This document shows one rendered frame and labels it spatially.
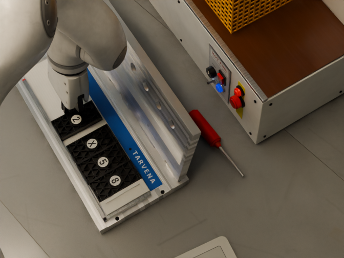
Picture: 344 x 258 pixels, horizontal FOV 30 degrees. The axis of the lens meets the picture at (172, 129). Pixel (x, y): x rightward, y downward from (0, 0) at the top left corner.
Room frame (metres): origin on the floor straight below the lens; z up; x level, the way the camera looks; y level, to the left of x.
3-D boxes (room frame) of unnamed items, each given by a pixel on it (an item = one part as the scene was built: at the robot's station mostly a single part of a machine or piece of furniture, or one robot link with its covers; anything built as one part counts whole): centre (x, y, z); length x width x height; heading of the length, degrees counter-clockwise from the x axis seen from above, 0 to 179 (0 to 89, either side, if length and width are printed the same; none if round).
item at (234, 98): (0.60, -0.13, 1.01); 0.03 x 0.02 x 0.03; 25
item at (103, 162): (0.53, 0.15, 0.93); 0.10 x 0.05 x 0.01; 115
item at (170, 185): (0.63, 0.16, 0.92); 0.44 x 0.21 x 0.04; 25
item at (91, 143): (0.58, 0.17, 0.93); 0.10 x 0.05 x 0.01; 115
